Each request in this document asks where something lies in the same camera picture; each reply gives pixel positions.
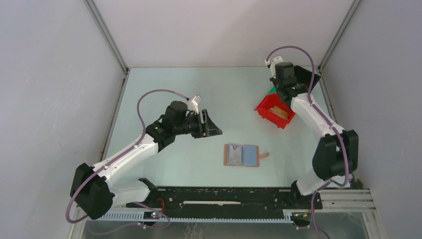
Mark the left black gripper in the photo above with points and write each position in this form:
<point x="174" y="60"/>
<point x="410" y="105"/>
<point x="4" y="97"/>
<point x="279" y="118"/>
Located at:
<point x="211" y="129"/>

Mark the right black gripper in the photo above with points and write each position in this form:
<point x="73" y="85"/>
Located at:
<point x="274" y="79"/>

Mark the pale blue patterned card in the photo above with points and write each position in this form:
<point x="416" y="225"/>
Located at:
<point x="234" y="154"/>

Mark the brown leather card holder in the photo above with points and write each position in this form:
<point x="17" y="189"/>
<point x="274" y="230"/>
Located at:
<point x="251" y="156"/>

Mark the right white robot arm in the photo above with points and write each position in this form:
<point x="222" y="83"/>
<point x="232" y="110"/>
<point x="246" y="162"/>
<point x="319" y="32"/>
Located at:
<point x="335" y="156"/>

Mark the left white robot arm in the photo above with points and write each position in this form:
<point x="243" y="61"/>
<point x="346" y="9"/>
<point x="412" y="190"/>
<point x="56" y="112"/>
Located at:
<point x="94" y="187"/>

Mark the cards in red bin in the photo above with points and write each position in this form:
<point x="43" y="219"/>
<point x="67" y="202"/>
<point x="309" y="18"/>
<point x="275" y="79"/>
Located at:
<point x="279" y="112"/>

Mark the green plastic bin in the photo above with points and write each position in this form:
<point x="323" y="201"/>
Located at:
<point x="272" y="91"/>

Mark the black plastic bin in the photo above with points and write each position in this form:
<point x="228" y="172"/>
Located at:
<point x="304" y="77"/>

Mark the red plastic bin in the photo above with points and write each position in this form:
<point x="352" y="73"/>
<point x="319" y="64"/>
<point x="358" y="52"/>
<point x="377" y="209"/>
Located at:
<point x="268" y="102"/>

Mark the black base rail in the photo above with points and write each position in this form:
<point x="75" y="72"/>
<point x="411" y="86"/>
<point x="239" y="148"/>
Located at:
<point x="230" y="202"/>

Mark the grey cable duct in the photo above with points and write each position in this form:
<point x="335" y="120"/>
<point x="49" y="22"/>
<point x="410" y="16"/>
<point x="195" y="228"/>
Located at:
<point x="139" y="216"/>

